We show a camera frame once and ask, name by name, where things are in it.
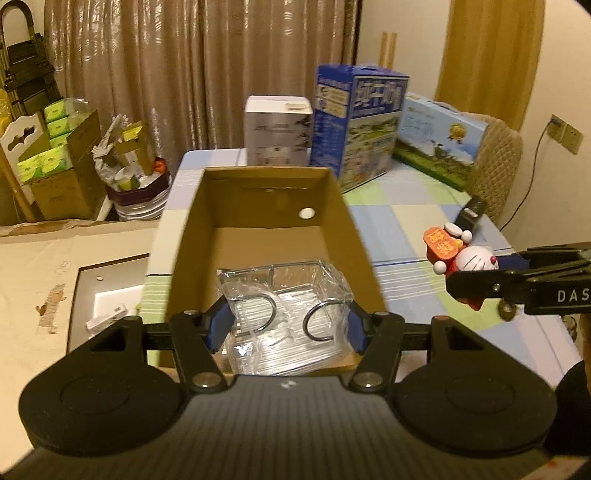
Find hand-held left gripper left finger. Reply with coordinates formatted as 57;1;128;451
65;298;234;395

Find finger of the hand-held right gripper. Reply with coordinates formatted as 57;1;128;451
501;247;591;274
444;268;532;306

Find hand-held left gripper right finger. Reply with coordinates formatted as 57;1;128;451
346;300;505;395

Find blue cat toy figure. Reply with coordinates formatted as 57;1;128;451
422;222;500;311

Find black product box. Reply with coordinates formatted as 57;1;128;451
455;195;488;234

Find brown cardboard box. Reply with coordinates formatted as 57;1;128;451
164;167;389;377

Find checked tablecloth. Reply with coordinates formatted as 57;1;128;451
139;148;580;384

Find chair with quilted beige cover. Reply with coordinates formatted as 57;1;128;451
465;112;525;228

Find dark framed tray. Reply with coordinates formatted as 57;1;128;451
66;252;151;354

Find trash bin with plastic bag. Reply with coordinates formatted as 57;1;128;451
92;115;173;222

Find light blue cow milk box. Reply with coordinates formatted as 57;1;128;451
392;92;489;192

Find beige printed cloth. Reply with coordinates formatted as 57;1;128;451
0;219;160;464

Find small brown carton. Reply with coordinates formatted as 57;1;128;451
113;121;156;177

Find large brown cardboard carton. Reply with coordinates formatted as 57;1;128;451
28;110;108;222

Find white product box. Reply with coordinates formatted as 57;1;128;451
244;95;314;167

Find dark blue milk carton box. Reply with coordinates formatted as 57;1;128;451
310;64;411;192

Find yellow curtain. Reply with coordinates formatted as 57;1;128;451
435;0;546;131

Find stack of green tissue packs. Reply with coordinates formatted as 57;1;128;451
17;98;89;184

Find wooden slats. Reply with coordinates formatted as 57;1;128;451
380;31;399;71

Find pinkish patterned curtain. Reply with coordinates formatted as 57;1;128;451
44;0;362;154

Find white carved wooden chair back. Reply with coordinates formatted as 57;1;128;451
0;112;52;223

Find black power cable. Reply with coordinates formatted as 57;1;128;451
501;119;557;232

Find empty wall socket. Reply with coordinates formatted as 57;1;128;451
562;124;585;156

